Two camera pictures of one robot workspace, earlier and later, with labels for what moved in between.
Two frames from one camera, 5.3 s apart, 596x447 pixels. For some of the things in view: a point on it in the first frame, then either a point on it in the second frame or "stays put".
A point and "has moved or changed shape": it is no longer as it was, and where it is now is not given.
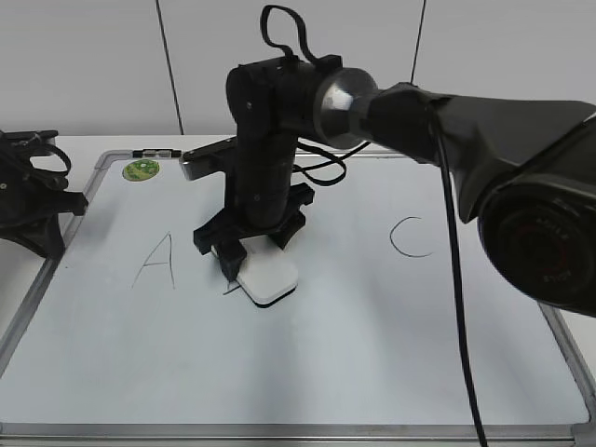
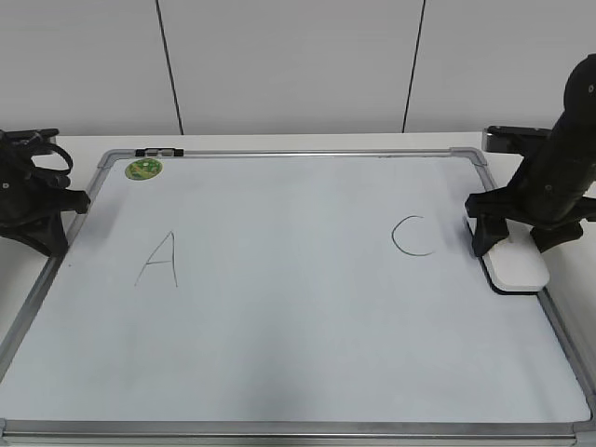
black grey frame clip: x=156 y=153 stays put
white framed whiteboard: x=132 y=341 stays put
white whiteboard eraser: x=267 y=274 has moved or changed shape
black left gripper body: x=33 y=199 stays put
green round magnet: x=141 y=169 stays put
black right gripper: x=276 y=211 → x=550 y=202
